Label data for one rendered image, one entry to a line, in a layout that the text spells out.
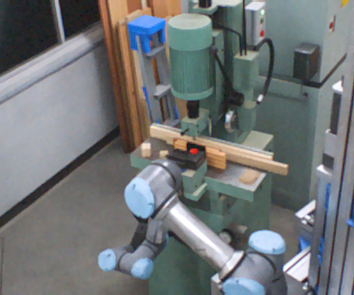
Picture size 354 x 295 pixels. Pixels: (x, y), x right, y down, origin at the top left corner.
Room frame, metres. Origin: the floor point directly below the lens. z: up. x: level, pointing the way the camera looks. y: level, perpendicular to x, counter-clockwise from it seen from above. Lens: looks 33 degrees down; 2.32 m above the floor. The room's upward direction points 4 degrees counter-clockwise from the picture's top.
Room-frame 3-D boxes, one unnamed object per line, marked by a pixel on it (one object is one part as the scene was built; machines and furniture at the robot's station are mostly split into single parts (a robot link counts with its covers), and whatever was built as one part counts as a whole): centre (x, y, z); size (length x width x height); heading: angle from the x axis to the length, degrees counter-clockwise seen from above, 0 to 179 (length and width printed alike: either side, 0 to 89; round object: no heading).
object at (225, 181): (2.01, -0.07, 0.87); 0.61 x 0.30 x 0.06; 58
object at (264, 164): (2.06, -0.21, 0.92); 0.58 x 0.02 x 0.04; 58
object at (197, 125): (2.15, -0.09, 1.03); 0.14 x 0.07 x 0.09; 148
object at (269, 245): (1.36, -0.27, 0.98); 0.13 x 0.12 x 0.14; 147
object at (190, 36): (2.13, -0.08, 1.35); 0.18 x 0.18 x 0.31
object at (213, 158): (2.04, -0.10, 0.94); 0.24 x 0.02 x 0.07; 58
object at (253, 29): (2.33, -0.37, 1.40); 0.10 x 0.06 x 0.16; 148
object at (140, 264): (1.51, 0.16, 0.83); 0.11 x 0.11 x 0.08; 57
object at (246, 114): (2.21, -0.31, 1.02); 0.09 x 0.07 x 0.12; 58
